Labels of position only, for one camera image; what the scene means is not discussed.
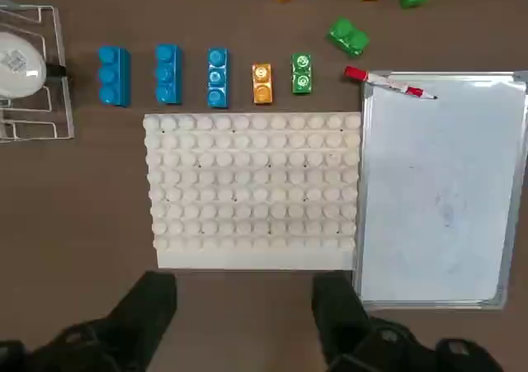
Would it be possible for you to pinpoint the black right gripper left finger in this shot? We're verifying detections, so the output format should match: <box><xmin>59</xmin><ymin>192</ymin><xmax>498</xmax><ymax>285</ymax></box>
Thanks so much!
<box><xmin>0</xmin><ymin>271</ymin><xmax>178</xmax><ymax>372</ymax></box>

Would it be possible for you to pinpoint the white wire cup rack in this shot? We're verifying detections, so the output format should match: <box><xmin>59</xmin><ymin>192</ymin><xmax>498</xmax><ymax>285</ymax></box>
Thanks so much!
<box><xmin>0</xmin><ymin>0</ymin><xmax>76</xmax><ymax>144</ymax></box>

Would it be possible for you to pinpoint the white studded baseplate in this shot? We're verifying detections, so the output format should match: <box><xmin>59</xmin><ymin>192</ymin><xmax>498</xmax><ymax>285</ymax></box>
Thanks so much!
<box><xmin>142</xmin><ymin>111</ymin><xmax>362</xmax><ymax>271</ymax></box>

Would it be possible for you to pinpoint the red and white marker pen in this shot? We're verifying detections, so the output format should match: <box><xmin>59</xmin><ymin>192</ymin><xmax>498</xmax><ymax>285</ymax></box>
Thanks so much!
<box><xmin>343</xmin><ymin>65</ymin><xmax>439</xmax><ymax>101</ymax></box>

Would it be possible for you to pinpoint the blue three-stud toy block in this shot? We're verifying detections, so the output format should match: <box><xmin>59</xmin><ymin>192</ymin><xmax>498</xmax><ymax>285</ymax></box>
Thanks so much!
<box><xmin>205</xmin><ymin>48</ymin><xmax>230</xmax><ymax>110</ymax></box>
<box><xmin>97</xmin><ymin>45</ymin><xmax>133</xmax><ymax>108</ymax></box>
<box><xmin>154</xmin><ymin>44</ymin><xmax>184</xmax><ymax>105</ymax></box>

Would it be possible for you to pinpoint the metal-framed whiteboard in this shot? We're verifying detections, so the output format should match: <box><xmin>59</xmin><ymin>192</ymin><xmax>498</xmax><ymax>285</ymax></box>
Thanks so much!
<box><xmin>352</xmin><ymin>70</ymin><xmax>528</xmax><ymax>311</ymax></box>

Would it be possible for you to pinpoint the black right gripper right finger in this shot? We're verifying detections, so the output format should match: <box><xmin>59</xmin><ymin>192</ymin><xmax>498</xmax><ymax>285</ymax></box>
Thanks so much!
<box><xmin>311</xmin><ymin>270</ymin><xmax>507</xmax><ymax>372</ymax></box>

